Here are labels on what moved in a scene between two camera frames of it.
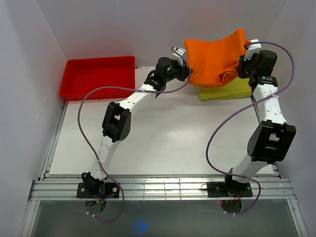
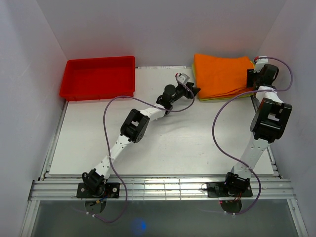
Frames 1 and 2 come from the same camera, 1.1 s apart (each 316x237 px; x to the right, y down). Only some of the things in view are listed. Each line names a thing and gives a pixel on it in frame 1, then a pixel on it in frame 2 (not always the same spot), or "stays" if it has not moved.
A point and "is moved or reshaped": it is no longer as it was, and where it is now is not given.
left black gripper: [184, 71] -> [188, 94]
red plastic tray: [79, 75] stays
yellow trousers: [237, 87] -> [195, 85]
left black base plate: [111, 190] stays
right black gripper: [242, 63] -> [250, 76]
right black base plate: [218, 189] stays
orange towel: [214, 63] is moved or reshaped
